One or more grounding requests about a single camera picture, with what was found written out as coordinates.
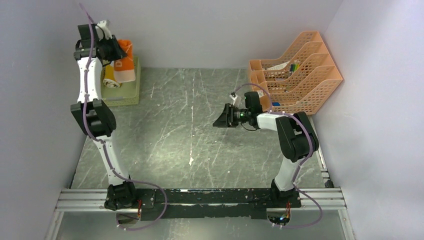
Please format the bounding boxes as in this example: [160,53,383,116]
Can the coloured pens in organizer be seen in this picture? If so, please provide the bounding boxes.
[289,60,301,74]

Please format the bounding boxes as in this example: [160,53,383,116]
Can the aluminium frame rail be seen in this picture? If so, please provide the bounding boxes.
[55,188,347,212]

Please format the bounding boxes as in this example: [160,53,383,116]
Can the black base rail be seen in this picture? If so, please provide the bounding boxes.
[104,188,302,222]

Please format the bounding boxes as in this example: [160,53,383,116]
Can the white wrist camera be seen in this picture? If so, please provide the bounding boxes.
[95,20,113,40]
[229,92,242,108]

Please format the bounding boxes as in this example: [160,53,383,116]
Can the orange plastic file organizer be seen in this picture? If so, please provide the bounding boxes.
[247,31,343,116]

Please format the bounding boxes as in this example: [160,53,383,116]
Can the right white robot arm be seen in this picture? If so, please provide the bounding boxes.
[212,91,319,207]

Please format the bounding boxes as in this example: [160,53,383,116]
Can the orange and cream towel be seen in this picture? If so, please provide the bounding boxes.
[113,39,136,84]

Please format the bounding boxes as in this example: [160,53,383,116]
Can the white paper in organizer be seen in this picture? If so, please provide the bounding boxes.
[266,61,289,71]

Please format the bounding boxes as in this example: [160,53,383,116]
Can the brown yellow bear towel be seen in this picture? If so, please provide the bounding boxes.
[102,64,121,89]

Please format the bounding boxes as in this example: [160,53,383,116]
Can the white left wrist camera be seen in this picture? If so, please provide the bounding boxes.
[95,20,113,40]

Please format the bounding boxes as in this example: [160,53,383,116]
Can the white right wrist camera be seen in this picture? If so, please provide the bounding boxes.
[229,92,242,108]

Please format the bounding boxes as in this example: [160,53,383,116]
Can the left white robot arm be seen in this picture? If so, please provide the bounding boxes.
[70,20,139,211]

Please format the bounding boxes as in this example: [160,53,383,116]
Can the green plastic basket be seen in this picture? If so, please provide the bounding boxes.
[101,55,142,107]

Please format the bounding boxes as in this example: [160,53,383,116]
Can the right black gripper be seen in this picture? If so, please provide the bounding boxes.
[212,103,251,128]

